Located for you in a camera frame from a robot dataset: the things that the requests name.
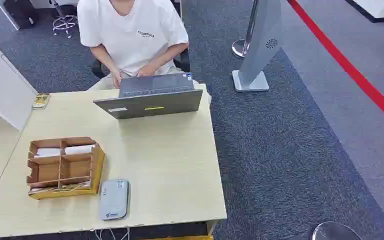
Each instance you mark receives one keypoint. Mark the grey laptop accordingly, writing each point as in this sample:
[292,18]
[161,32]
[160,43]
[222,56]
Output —
[152,99]

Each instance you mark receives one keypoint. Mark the black office chair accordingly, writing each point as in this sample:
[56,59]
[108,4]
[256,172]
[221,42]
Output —
[182,63]

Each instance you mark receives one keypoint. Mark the silver kiosk stand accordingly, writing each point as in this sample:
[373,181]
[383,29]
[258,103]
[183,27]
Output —
[258,49]

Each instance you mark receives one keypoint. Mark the person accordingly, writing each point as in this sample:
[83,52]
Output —
[132,36]

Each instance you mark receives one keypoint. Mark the grey card reader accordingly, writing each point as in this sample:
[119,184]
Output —
[114,199]

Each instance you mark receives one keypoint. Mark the wooden card box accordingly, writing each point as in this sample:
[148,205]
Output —
[64,169]

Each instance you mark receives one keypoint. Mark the small golden ornament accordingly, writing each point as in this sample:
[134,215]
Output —
[41,100]

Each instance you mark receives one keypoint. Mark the chrome stool base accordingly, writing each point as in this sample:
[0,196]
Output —
[64,22]

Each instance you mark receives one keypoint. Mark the red barrier belt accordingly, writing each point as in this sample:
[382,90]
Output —
[347,66]

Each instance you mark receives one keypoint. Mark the chrome round base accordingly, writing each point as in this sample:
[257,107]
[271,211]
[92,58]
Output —
[336,231]

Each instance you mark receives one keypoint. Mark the white desk partition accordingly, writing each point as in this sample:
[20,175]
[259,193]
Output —
[3,89]

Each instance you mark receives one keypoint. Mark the black cabinet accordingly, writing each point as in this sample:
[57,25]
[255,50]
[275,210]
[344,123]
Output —
[19,12]

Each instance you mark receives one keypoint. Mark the chrome barrier post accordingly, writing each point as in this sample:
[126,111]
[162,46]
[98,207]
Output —
[245,36]

